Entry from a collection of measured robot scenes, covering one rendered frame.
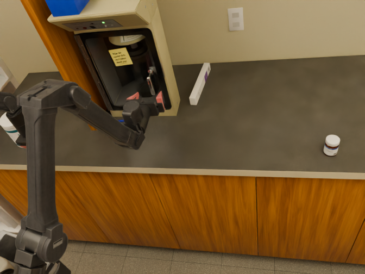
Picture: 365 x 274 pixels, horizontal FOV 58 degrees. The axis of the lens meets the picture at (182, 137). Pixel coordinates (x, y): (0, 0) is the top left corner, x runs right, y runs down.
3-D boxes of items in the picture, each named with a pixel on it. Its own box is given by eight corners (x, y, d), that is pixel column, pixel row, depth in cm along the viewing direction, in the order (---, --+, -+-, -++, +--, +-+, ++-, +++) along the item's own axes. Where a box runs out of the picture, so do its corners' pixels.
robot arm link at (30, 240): (12, 267, 81) (29, 274, 79) (20, 226, 81) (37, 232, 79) (41, 259, 89) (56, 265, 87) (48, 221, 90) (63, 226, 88)
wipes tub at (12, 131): (24, 128, 165) (8, 106, 154) (47, 128, 162) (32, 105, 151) (11, 148, 157) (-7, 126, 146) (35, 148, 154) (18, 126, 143)
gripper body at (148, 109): (130, 100, 126) (125, 114, 121) (155, 100, 123) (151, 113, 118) (134, 112, 130) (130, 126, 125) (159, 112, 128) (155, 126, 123)
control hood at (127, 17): (71, 28, 125) (59, 2, 118) (151, 21, 118) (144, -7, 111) (58, 45, 118) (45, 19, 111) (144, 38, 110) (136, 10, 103)
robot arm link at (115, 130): (34, 96, 81) (69, 101, 77) (43, 75, 83) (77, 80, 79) (118, 148, 120) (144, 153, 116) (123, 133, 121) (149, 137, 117)
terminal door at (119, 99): (110, 109, 155) (75, 33, 126) (172, 108, 148) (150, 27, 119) (109, 111, 155) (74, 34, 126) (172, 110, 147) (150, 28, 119)
